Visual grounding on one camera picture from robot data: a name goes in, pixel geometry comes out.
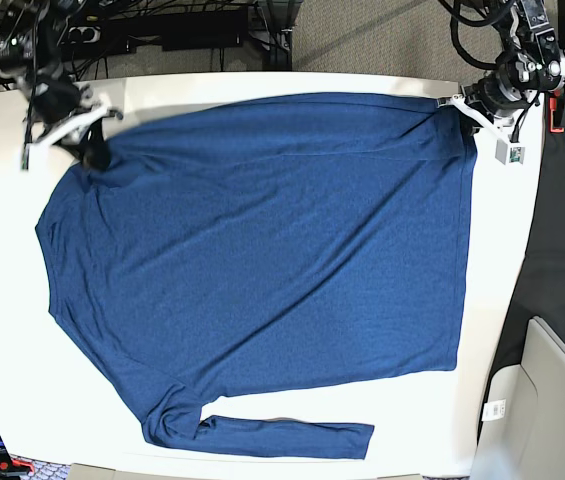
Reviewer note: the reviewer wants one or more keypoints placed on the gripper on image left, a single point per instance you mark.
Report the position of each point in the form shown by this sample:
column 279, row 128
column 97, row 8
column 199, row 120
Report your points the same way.
column 66, row 115

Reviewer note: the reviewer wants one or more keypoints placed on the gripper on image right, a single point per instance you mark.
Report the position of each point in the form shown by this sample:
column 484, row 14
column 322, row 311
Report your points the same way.
column 491, row 105

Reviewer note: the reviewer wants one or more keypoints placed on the blue long-sleeve shirt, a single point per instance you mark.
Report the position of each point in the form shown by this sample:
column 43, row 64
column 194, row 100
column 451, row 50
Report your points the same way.
column 277, row 244

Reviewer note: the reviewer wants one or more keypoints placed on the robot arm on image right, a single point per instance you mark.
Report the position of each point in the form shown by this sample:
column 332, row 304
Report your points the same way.
column 530, row 64

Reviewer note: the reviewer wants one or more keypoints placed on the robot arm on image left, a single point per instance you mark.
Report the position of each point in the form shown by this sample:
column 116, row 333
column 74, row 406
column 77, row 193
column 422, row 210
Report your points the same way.
column 30, row 37

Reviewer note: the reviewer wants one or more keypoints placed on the red clamp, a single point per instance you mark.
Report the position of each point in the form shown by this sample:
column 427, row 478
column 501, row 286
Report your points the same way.
column 556, row 107

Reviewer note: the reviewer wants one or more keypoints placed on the beige plastic bin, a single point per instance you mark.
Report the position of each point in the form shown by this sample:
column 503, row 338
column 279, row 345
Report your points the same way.
column 523, row 421

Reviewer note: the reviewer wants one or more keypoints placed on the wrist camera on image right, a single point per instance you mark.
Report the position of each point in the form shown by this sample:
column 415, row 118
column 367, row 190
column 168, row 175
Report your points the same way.
column 509, row 153

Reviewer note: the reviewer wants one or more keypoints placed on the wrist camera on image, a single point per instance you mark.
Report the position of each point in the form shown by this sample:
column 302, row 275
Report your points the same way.
column 509, row 153
column 24, row 157

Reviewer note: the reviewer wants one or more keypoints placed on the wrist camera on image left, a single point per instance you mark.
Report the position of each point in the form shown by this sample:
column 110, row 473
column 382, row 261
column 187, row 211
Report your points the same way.
column 24, row 157

